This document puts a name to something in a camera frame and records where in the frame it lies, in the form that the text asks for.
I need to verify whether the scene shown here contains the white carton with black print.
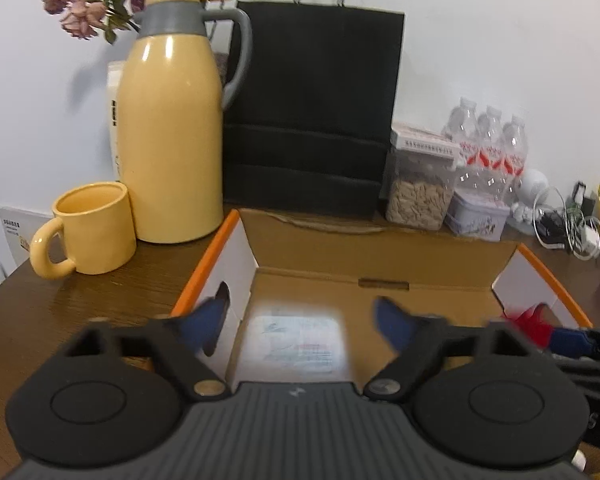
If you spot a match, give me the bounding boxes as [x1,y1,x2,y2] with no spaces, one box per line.
[106,60,129,182]

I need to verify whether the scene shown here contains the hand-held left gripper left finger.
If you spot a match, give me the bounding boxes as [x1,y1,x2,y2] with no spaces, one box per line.
[67,298,230,403]

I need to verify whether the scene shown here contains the black paper bag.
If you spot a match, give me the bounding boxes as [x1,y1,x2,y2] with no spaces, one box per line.
[222,0,406,219]

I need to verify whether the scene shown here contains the black power adapter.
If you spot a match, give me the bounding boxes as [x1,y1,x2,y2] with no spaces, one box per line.
[536,209,567,245]

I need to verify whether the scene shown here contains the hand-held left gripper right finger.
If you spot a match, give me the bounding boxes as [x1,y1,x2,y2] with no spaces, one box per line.
[362,296,549,403]

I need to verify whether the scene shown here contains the white round device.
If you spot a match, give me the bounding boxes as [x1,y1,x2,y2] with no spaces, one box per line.
[511,168,551,224]

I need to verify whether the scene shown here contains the white printed paper sheet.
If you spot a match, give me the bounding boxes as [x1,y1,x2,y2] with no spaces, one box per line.
[239,309,349,377]

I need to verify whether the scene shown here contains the white floral tin box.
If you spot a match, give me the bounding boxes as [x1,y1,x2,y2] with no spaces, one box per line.
[444,188,511,241]

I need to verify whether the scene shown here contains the grey cable bundle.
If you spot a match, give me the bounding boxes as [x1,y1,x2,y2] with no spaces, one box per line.
[531,186,600,256]

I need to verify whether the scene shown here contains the yellow mug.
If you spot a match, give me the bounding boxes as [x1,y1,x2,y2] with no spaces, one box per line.
[29,181,139,280]

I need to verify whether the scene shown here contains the red orange cardboard box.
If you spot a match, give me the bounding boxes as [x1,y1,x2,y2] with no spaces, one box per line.
[172,208,594,387]

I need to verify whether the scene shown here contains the white charger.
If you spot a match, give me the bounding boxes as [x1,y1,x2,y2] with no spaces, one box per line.
[576,224,600,261]

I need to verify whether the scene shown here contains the clear seed container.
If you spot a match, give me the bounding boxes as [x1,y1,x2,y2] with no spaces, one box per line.
[384,122,464,231]

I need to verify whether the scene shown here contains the yellow thermos jug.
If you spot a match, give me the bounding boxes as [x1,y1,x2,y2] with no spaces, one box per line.
[117,0,254,245]

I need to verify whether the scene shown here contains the small red fabric piece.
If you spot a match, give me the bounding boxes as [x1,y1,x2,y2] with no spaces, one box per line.
[500,304,557,349]

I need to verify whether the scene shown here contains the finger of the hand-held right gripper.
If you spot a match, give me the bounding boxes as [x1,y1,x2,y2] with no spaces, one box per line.
[549,325,600,361]

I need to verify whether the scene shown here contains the white booklet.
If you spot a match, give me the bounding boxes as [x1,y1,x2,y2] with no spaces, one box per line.
[0,204,56,269]

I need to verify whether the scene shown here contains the dried pink flowers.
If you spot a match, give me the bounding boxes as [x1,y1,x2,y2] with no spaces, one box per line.
[41,0,257,45]

